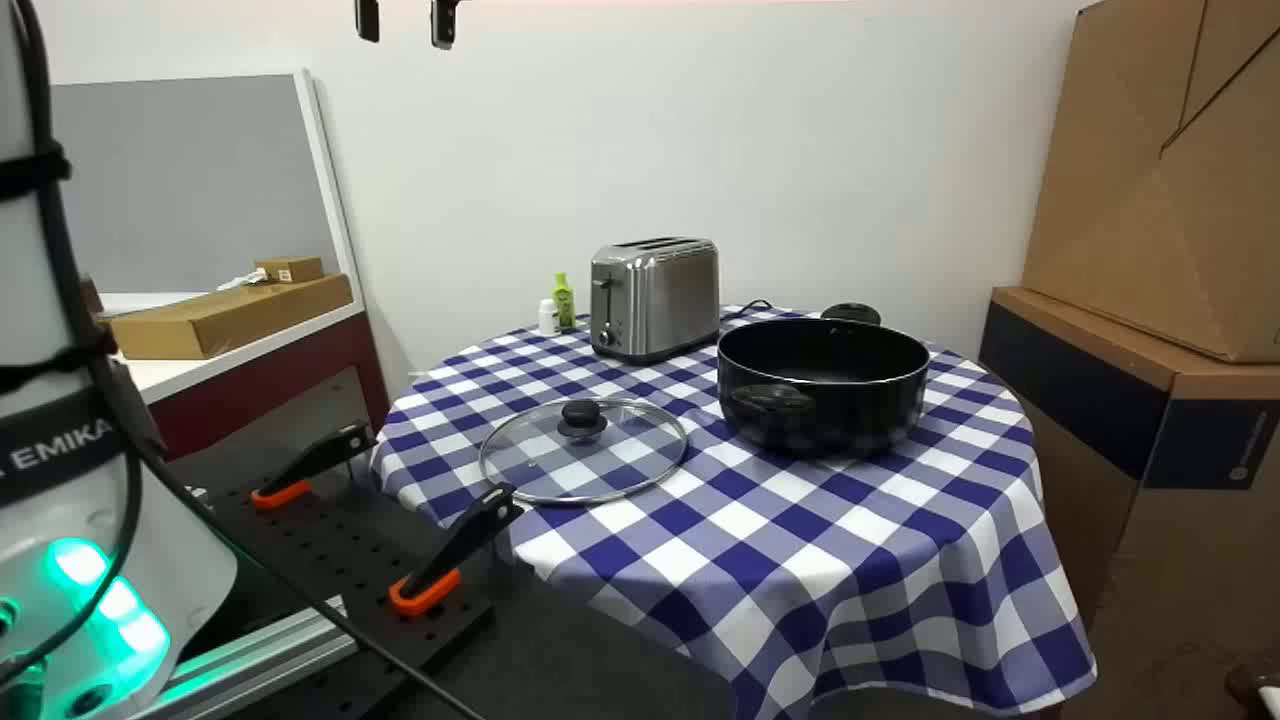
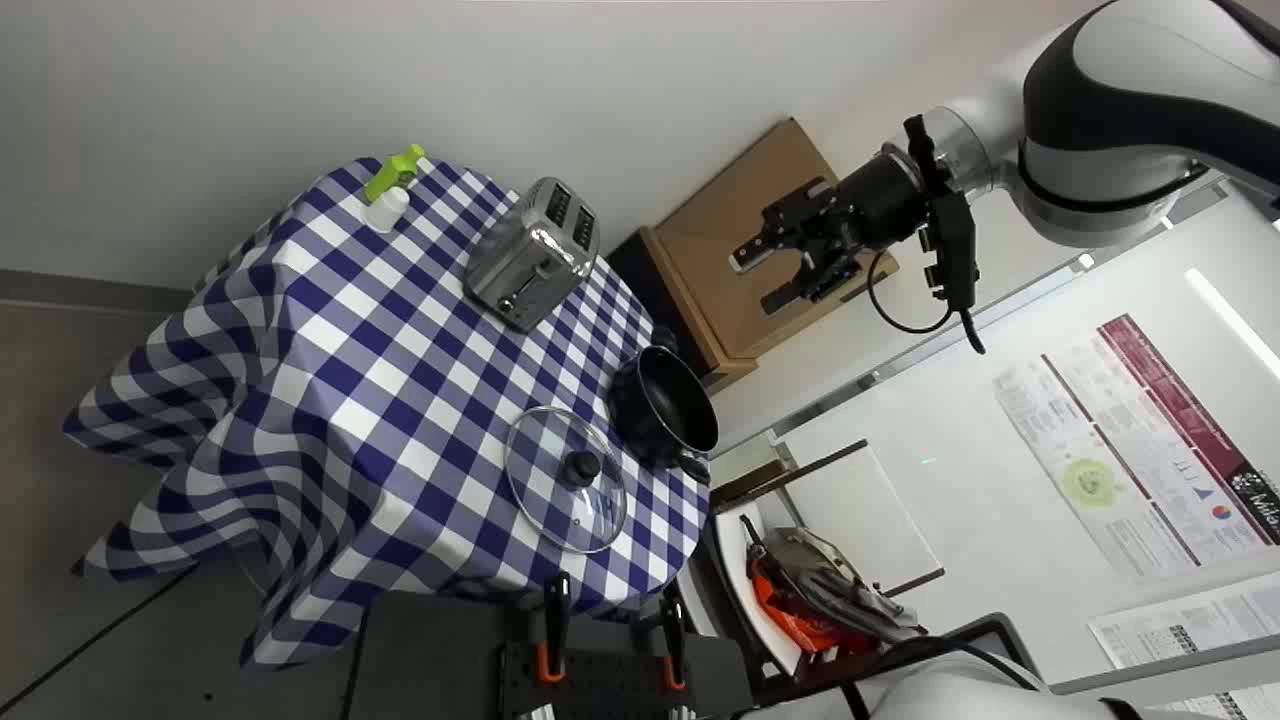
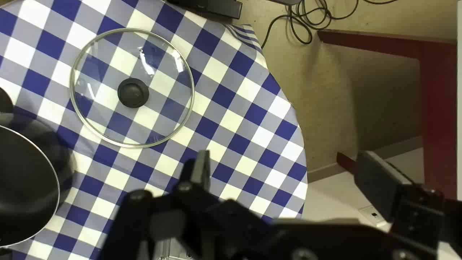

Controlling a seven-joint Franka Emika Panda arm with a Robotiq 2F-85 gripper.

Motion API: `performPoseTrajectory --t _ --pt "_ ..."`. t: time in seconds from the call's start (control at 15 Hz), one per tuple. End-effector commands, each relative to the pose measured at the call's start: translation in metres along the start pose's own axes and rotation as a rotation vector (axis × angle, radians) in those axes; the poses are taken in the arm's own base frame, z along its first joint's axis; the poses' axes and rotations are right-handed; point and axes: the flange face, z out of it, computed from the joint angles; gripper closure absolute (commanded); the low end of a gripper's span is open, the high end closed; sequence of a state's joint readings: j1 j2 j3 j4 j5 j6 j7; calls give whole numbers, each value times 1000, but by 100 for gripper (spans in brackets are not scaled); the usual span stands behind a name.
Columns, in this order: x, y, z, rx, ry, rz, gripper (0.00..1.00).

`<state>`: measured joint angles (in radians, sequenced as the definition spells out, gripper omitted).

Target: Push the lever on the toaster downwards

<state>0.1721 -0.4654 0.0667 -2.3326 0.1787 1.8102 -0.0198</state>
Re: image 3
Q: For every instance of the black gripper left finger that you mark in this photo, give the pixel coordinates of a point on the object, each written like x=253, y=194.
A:
x=198, y=170

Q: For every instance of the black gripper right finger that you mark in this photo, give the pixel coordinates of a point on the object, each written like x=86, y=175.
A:
x=379, y=181

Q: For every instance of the blue white checkered tablecloth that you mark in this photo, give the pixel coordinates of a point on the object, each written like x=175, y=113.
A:
x=240, y=116

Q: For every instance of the round glass pot lid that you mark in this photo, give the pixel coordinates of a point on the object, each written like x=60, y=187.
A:
x=132, y=89

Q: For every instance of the black cooking pot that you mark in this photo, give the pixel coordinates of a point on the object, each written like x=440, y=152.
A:
x=35, y=174

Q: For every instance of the red wooden frame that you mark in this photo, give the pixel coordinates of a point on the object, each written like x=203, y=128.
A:
x=438, y=80

